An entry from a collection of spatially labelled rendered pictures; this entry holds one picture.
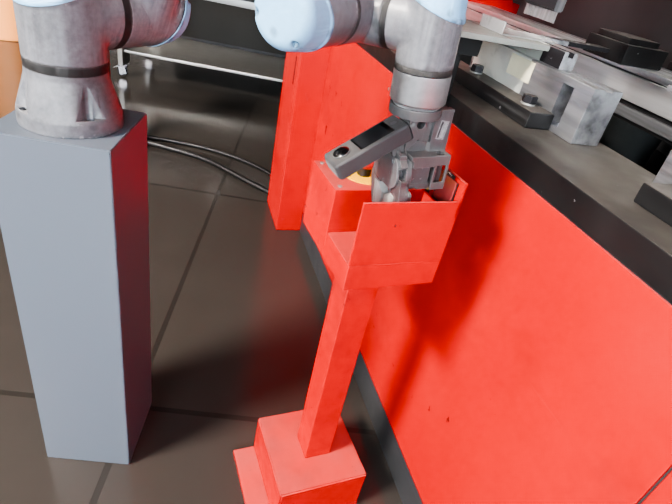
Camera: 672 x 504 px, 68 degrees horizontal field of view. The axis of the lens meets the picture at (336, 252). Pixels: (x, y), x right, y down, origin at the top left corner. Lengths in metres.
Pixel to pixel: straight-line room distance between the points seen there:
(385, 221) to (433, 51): 0.23
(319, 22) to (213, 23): 4.09
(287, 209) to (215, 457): 1.10
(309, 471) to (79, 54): 0.90
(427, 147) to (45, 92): 0.55
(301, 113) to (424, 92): 1.29
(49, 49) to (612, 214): 0.78
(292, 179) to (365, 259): 1.32
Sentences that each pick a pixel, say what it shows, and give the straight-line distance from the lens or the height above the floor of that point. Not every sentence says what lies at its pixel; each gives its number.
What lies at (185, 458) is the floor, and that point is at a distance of 1.33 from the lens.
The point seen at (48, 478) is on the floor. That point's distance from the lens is 1.35.
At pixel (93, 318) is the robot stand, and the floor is 0.44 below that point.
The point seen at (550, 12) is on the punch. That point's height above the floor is 1.05.
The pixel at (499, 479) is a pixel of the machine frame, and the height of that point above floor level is 0.39.
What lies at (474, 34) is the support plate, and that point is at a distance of 0.98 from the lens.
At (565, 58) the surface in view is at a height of 0.99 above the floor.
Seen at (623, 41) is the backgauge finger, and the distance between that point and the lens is 1.24.
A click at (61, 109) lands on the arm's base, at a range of 0.85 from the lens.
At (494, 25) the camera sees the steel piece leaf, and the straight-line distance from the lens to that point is 1.08.
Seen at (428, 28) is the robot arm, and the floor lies 1.03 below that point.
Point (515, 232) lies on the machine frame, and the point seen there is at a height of 0.75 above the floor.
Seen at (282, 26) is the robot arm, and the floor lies 1.01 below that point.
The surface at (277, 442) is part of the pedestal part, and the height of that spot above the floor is 0.12.
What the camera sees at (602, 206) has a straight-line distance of 0.74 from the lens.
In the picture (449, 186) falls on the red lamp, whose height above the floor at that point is 0.82.
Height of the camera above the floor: 1.11
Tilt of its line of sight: 32 degrees down
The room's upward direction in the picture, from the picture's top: 13 degrees clockwise
